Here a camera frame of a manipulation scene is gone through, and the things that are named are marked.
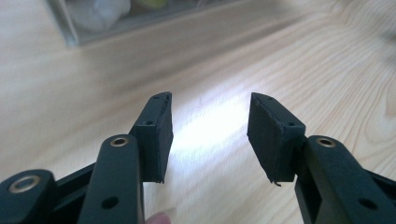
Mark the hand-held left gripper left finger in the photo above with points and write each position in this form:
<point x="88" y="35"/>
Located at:
<point x="124" y="174"/>

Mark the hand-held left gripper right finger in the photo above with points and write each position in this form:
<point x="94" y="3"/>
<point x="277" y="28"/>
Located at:
<point x="314" y="174"/>

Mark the clear acrylic drawer organizer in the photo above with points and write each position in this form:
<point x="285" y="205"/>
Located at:
<point x="124" y="25"/>

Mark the white round capsule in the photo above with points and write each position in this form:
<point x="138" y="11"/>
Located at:
<point x="99" y="12"/>

